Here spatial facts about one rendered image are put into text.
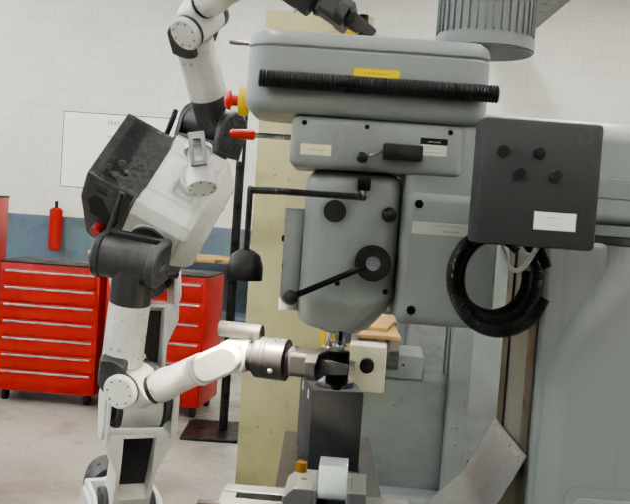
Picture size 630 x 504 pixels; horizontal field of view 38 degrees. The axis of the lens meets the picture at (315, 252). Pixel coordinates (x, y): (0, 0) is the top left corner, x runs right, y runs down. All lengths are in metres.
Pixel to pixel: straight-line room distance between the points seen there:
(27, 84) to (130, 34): 1.35
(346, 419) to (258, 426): 1.60
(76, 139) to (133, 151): 9.17
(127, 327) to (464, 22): 0.94
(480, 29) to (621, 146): 0.35
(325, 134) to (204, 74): 0.48
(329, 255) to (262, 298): 1.85
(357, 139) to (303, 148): 0.10
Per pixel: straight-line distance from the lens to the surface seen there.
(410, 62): 1.79
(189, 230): 2.05
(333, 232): 1.80
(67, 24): 11.50
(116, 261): 2.00
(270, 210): 3.62
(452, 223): 1.79
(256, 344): 1.93
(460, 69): 1.80
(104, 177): 2.08
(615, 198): 1.87
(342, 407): 2.14
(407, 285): 1.79
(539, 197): 1.56
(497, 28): 1.86
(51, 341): 6.83
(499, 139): 1.55
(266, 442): 3.74
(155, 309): 2.43
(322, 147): 1.78
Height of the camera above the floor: 1.56
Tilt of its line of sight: 3 degrees down
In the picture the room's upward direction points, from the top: 4 degrees clockwise
